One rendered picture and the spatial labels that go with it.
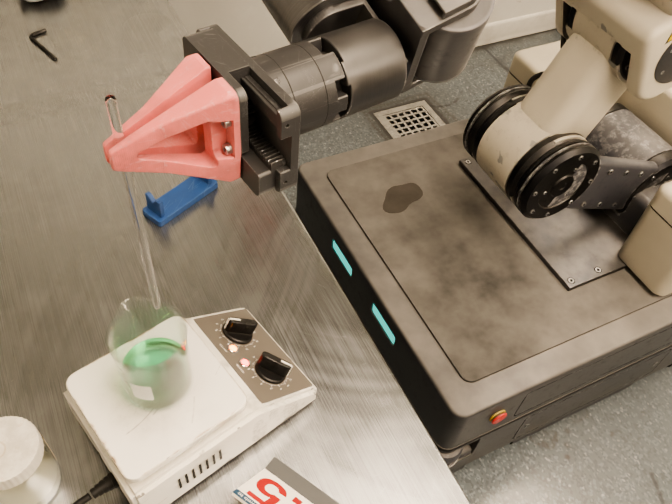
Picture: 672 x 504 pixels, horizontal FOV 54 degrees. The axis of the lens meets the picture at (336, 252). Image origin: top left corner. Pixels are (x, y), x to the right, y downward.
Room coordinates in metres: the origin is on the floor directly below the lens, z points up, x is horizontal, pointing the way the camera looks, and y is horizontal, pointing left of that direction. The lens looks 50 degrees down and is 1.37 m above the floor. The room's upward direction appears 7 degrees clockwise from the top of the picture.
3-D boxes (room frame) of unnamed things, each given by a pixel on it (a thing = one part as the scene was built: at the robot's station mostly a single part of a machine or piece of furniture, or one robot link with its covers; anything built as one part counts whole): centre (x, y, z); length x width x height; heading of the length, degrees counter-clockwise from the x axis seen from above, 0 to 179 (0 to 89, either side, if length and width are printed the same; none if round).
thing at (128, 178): (0.28, 0.13, 1.04); 0.01 x 0.01 x 0.20
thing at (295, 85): (0.35, 0.05, 1.10); 0.10 x 0.07 x 0.07; 41
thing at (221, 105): (0.31, 0.11, 1.10); 0.09 x 0.07 x 0.07; 131
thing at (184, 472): (0.28, 0.12, 0.79); 0.22 x 0.13 x 0.08; 135
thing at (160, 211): (0.57, 0.21, 0.77); 0.10 x 0.03 x 0.04; 146
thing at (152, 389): (0.27, 0.14, 0.88); 0.07 x 0.06 x 0.08; 38
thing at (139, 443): (0.26, 0.14, 0.83); 0.12 x 0.12 x 0.01; 45
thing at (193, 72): (0.30, 0.10, 1.10); 0.09 x 0.07 x 0.07; 131
